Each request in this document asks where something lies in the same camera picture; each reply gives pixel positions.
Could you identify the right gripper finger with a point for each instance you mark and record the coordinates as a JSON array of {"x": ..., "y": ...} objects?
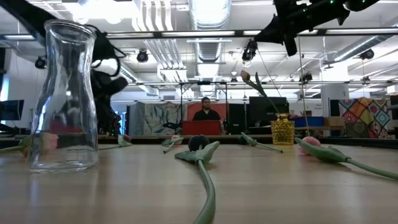
[
  {"x": 269, "y": 35},
  {"x": 291, "y": 46}
]

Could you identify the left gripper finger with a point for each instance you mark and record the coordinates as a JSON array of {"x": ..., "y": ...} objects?
[
  {"x": 114, "y": 115},
  {"x": 102, "y": 115}
]

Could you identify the pink artificial tulip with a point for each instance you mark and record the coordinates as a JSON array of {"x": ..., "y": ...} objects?
[
  {"x": 323, "y": 154},
  {"x": 177, "y": 139},
  {"x": 245, "y": 75},
  {"x": 25, "y": 143}
]

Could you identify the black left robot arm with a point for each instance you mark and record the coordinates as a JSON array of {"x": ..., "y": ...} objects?
[{"x": 25, "y": 15}]

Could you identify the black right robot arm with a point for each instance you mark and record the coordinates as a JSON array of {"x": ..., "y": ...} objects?
[{"x": 360, "y": 4}]

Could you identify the clear glass vase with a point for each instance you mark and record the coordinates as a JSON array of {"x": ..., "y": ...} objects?
[{"x": 62, "y": 93}]

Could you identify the yellow glass vase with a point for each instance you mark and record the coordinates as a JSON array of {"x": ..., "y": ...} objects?
[{"x": 282, "y": 132}]

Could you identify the black ceiling spotlight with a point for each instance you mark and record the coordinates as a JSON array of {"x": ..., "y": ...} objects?
[
  {"x": 40, "y": 63},
  {"x": 249, "y": 51},
  {"x": 142, "y": 56},
  {"x": 367, "y": 54}
]

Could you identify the grey tarp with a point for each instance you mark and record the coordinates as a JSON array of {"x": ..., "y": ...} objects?
[{"x": 155, "y": 118}]

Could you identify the thin metal rod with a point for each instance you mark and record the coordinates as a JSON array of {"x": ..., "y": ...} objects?
[{"x": 303, "y": 93}]

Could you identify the dark computer monitor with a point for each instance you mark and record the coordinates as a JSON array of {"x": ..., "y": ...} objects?
[
  {"x": 12, "y": 109},
  {"x": 264, "y": 107}
]

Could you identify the black overhead beam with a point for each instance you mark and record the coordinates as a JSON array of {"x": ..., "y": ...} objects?
[{"x": 202, "y": 33}]

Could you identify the blue storage bin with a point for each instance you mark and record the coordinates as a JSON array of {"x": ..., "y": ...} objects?
[{"x": 308, "y": 121}]

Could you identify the cardboard box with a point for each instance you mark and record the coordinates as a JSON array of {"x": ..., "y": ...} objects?
[{"x": 334, "y": 121}]

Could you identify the orange panel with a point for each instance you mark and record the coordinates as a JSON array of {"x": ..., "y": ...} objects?
[{"x": 222, "y": 109}]

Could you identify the red box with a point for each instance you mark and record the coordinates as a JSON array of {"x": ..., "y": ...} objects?
[{"x": 201, "y": 127}]

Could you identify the black cabinet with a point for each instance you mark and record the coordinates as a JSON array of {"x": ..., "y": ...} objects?
[{"x": 237, "y": 118}]

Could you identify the black artificial tulip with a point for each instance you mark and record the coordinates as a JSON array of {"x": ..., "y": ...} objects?
[{"x": 199, "y": 142}]

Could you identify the person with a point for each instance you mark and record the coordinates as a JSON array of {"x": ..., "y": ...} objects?
[{"x": 206, "y": 114}]

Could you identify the colourful patchwork quilt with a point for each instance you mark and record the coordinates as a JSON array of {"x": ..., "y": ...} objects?
[{"x": 363, "y": 116}]

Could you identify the silver ventilation duct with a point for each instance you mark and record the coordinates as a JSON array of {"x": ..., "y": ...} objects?
[
  {"x": 357, "y": 48},
  {"x": 210, "y": 18}
]

